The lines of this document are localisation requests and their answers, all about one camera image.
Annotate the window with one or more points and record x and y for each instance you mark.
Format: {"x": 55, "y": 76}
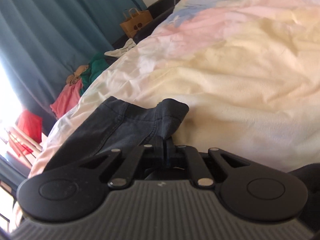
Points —
{"x": 5, "y": 105}

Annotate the pink clothes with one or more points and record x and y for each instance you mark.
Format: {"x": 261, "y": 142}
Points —
{"x": 67, "y": 100}

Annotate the black armchair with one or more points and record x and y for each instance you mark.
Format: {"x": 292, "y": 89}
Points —
{"x": 160, "y": 7}

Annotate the red cloth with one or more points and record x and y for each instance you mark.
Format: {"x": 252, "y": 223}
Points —
{"x": 30, "y": 125}

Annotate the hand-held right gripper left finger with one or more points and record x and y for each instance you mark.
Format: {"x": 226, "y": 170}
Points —
{"x": 157, "y": 152}

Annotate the tan cloth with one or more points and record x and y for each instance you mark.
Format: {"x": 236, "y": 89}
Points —
{"x": 75, "y": 77}

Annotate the white cloth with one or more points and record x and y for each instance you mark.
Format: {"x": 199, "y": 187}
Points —
{"x": 125, "y": 47}

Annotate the green clothes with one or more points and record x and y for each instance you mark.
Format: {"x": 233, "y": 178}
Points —
{"x": 97, "y": 67}

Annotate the blue curtain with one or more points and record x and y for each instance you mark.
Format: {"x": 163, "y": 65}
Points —
{"x": 50, "y": 30}

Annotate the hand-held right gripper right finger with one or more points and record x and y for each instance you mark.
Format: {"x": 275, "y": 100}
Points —
{"x": 172, "y": 152}

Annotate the brown paper bag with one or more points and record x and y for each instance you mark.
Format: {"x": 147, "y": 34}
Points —
{"x": 136, "y": 23}

